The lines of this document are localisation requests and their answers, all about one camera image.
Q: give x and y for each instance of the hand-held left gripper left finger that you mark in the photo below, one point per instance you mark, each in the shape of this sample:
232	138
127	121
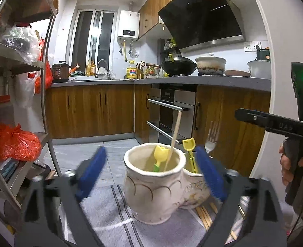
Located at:
92	175

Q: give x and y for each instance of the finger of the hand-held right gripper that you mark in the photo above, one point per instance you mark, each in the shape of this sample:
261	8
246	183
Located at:
259	121

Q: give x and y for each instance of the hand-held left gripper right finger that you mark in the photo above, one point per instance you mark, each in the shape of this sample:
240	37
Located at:
210	175

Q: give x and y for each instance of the wooden chopstick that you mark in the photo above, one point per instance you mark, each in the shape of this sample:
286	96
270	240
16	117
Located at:
175	133
207	217
214	208
200	216

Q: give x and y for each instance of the white ceramic twin utensil holder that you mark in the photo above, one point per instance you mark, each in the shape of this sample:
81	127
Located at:
151	187

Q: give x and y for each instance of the person's right hand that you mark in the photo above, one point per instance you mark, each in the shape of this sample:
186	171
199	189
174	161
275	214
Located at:
285	169

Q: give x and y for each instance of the silver fork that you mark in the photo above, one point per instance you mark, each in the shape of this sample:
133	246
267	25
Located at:
210	145

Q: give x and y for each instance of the yellow green tulip-topped utensil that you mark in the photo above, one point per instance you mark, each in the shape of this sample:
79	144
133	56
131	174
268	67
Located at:
188	145
162	154

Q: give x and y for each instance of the grey striped cloth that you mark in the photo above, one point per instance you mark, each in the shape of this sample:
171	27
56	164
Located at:
110	211

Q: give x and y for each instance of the white enamel pot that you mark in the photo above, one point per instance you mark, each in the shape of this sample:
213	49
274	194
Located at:
259	69

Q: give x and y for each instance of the shallow brown pan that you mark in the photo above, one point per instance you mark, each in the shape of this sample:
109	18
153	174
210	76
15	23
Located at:
237	73

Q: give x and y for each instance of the wooden base cabinets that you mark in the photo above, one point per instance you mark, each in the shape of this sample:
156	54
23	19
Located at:
89	108

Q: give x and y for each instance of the white casserole pot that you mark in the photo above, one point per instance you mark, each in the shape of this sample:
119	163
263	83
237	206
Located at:
210	64

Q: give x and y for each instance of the built-in steel oven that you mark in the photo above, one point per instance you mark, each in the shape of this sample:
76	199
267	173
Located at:
177	100

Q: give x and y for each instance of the stack of books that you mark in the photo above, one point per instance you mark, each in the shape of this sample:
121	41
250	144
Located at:
9	171

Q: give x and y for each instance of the crumpled red plastic bag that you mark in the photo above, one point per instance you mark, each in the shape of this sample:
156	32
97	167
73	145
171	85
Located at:
9	144

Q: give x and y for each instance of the black wok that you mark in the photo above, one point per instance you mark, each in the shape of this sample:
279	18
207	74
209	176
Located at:
178	67

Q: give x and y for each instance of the yellow liquid bottle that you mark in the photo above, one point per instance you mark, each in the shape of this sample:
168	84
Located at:
88	69
93	68

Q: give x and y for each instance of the orange plastic item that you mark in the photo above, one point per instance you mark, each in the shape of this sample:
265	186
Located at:
75	68

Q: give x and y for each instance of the white plastic bag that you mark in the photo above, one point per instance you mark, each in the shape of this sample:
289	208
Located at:
25	90

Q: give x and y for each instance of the dark red pressure cooker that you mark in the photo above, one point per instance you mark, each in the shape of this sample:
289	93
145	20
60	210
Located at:
60	71

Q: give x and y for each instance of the yellow green ladle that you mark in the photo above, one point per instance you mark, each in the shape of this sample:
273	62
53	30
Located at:
171	57

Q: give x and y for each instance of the yellow cooking oil bottle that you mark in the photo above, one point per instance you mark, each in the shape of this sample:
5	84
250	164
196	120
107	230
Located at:
131	72

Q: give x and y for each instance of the hanging red plastic bag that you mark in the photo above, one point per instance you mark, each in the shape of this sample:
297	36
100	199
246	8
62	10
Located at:
47	74

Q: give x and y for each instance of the metal faucet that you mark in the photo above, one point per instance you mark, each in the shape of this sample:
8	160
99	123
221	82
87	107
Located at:
103	63

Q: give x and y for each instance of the knife block with scissors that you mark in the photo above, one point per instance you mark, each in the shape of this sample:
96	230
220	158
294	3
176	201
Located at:
140	70

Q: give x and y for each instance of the seasoning bottle rack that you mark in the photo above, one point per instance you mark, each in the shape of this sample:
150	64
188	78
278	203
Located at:
152	71

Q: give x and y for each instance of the black range hood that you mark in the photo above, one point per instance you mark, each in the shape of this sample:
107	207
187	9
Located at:
200	15

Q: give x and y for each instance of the sliding glass window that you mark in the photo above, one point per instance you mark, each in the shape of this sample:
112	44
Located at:
85	38

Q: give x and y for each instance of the metal shelf rack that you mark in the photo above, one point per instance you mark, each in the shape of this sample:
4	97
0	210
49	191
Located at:
7	59

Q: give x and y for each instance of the clear plastic bag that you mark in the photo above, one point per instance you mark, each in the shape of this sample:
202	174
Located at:
20	43

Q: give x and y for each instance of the white water heater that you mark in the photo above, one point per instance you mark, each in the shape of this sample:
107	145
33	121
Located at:
128	23

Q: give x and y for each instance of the wall socket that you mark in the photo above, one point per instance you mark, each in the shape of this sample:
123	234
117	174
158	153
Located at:
251	46

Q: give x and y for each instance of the black wall spice shelf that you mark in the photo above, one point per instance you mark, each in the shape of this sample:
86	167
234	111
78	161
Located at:
168	45

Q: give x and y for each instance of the wooden wall cabinets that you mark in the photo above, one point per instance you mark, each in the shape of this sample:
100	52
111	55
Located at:
151	12

